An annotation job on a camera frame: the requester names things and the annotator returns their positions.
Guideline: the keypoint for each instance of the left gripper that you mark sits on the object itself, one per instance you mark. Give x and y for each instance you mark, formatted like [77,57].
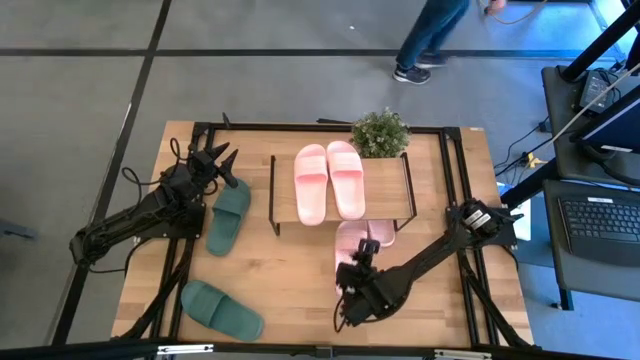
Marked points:
[205,170]

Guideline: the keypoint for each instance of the white box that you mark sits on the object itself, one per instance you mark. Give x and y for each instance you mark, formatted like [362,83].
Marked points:
[522,227]

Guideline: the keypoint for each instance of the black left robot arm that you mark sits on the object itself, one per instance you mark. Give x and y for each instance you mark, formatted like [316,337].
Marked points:
[125,220]

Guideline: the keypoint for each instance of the black keyboard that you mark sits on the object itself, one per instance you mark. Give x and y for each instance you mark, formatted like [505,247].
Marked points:
[600,225]

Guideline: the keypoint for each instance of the wooden shelf with black frame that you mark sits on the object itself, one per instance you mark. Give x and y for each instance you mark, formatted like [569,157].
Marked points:
[385,190]

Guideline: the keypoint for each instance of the black aluminium table frame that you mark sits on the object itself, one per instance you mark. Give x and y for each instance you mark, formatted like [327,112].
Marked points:
[320,127]

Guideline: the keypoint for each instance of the black power adapter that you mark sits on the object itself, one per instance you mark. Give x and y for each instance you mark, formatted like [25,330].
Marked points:
[595,90]

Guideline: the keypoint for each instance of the black monitor screen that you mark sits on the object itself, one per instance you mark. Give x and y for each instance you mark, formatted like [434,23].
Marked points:
[620,125]

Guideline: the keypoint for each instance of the person's hand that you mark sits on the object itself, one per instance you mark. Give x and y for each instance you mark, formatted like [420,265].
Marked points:
[495,6]

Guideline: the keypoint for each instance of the person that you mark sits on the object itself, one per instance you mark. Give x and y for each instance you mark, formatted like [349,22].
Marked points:
[430,30]

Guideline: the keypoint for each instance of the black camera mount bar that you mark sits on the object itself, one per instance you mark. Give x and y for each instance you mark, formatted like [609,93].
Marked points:
[100,350]

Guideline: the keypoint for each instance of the potted green plant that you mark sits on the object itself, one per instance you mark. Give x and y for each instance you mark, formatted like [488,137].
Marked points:
[380,135]

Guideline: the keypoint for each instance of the black metal pole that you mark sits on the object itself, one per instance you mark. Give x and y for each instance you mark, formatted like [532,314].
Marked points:
[600,42]

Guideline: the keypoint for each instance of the yellow plug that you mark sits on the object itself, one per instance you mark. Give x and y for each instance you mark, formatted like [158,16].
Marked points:
[533,161]

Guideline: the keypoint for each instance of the dark grey side desk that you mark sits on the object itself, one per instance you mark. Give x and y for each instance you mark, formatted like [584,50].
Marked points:
[555,125]

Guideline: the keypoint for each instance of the pink rubber slide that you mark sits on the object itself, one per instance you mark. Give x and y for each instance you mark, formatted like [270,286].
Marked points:
[310,185]
[345,180]
[347,235]
[382,232]

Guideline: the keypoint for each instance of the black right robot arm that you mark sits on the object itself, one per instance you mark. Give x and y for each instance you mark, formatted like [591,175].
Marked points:
[430,255]

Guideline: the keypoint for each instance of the green rubber slide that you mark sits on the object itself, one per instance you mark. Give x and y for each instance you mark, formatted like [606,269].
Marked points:
[220,310]
[227,220]

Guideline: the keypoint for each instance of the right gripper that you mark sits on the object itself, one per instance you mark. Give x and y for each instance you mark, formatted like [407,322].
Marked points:
[360,280]

